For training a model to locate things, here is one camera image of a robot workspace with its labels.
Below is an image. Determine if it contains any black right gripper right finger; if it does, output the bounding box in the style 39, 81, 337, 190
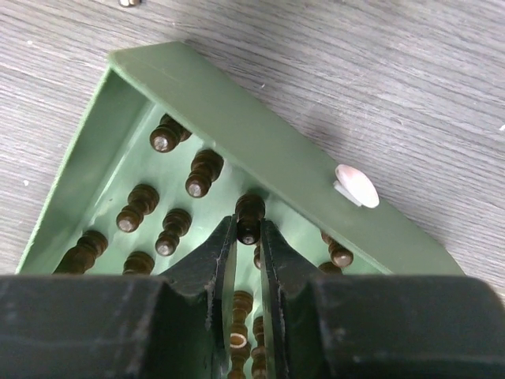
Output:
260, 220, 327, 378

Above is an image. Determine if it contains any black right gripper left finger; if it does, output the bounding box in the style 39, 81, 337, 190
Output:
155, 216, 237, 378

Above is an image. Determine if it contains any dark pawn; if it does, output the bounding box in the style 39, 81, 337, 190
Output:
235, 193, 265, 245

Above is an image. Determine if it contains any green plastic tray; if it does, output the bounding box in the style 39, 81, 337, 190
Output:
1, 42, 462, 378

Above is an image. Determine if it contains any dark chess piece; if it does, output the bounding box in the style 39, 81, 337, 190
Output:
122, 251, 155, 275
227, 291, 253, 379
185, 149, 224, 198
155, 208, 193, 257
251, 316, 267, 379
116, 184, 159, 233
54, 230, 108, 275
320, 231, 354, 268
149, 114, 192, 153

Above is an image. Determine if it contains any white plastic rivet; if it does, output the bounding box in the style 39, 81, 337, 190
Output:
333, 164, 380, 208

